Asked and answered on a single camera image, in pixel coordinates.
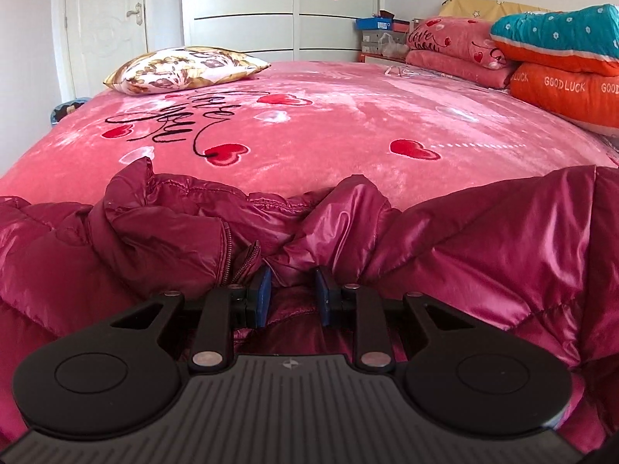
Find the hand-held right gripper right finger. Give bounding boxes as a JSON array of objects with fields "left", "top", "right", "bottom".
[{"left": 314, "top": 267, "right": 484, "bottom": 374}]

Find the clear plastic hanger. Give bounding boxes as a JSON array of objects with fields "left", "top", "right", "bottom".
[{"left": 384, "top": 64, "right": 437, "bottom": 81}]

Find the white plastic bag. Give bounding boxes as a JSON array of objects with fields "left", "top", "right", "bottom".
[{"left": 377, "top": 32, "right": 410, "bottom": 58}]

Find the pink folded blanket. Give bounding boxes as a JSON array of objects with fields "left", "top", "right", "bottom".
[{"left": 405, "top": 49, "right": 516, "bottom": 89}]

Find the pink heart print pillow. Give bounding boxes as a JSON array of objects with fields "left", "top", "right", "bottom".
[{"left": 407, "top": 17, "right": 508, "bottom": 67}]

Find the orange lettered quilt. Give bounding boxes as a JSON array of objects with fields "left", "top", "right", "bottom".
[{"left": 509, "top": 63, "right": 619, "bottom": 130}]

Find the white door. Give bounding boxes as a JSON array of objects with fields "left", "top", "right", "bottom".
[{"left": 63, "top": 0, "right": 149, "bottom": 100}]

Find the teal floral quilt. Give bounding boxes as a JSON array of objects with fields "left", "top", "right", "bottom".
[{"left": 490, "top": 4, "right": 619, "bottom": 77}]

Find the gold floral pillow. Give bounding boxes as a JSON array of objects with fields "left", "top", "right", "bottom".
[{"left": 103, "top": 46, "right": 272, "bottom": 96}]

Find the white wardrobe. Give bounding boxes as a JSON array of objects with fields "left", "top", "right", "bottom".
[{"left": 181, "top": 0, "right": 381, "bottom": 63}]

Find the blue patterned bin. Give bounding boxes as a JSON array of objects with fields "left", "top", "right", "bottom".
[{"left": 51, "top": 98, "right": 91, "bottom": 125}]

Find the red down jacket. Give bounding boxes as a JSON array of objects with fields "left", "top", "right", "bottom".
[{"left": 0, "top": 159, "right": 619, "bottom": 455}]

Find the pink heart print blanket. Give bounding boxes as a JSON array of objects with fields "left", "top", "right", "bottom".
[{"left": 0, "top": 59, "right": 619, "bottom": 206}]

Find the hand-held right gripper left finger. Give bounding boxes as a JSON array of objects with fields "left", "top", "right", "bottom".
[{"left": 109, "top": 267, "right": 272, "bottom": 374}]

